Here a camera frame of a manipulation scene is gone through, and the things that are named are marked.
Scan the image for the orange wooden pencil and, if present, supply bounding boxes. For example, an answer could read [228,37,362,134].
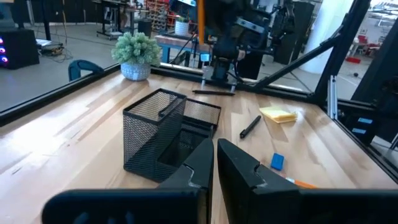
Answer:
[285,177,318,190]

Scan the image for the black tray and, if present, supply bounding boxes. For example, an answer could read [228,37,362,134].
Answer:
[239,114,262,140]

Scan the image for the power strip with cables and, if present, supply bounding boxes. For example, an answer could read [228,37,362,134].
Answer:
[35,38,74,63]

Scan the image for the black aluminium table frame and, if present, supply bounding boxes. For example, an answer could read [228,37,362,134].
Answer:
[0,0,398,184]

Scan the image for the shelf with red bins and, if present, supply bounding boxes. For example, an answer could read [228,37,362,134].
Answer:
[145,0,178,32]

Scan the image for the green faux plant white pot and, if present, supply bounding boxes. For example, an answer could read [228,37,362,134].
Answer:
[111,31,163,82]

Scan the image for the white round column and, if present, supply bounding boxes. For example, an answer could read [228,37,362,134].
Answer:
[299,0,356,75]

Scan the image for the black computer tower coloured lights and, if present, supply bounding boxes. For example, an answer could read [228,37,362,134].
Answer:
[0,27,40,70]

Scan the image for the small plant white pot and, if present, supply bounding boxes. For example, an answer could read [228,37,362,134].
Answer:
[174,16,191,37]

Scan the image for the blue eraser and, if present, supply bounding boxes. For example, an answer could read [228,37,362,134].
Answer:
[270,152,285,172]

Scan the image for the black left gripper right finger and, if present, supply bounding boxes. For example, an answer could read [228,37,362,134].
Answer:
[216,138,398,224]

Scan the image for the wooden workbench blue legs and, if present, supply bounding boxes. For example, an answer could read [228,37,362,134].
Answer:
[154,34,213,68]

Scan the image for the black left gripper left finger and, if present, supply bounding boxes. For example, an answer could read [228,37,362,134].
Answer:
[42,138,215,224]

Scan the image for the yellow sticky note pad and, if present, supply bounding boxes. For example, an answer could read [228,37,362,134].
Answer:
[258,106,299,124]

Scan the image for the orange pole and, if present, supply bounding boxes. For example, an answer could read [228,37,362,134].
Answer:
[197,0,206,45]

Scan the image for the black mesh desk organizer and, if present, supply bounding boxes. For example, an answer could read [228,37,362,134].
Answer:
[122,88,223,184]

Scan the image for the thin black pen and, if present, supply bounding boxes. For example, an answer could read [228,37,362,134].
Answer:
[192,89,236,97]

